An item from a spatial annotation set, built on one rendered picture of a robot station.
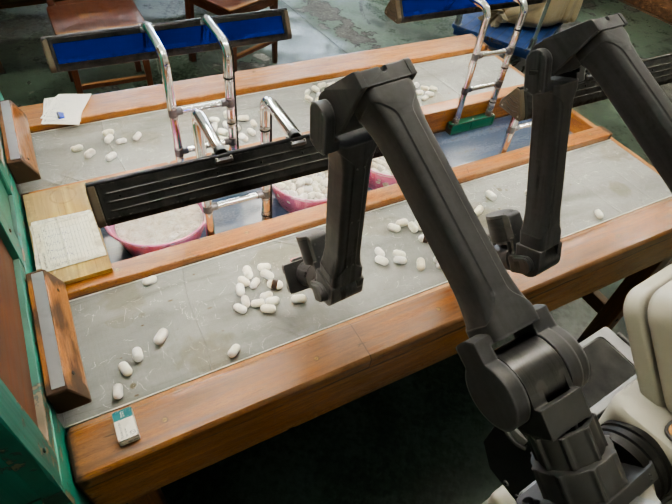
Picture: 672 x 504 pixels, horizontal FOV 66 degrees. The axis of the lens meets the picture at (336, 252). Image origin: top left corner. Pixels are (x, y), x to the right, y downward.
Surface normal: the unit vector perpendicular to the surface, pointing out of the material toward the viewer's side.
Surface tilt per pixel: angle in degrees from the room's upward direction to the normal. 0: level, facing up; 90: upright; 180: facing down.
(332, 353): 0
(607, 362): 0
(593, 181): 0
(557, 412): 37
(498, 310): 27
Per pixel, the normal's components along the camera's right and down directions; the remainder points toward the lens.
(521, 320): 0.26, -0.29
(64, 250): 0.09, -0.68
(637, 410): -0.31, -0.68
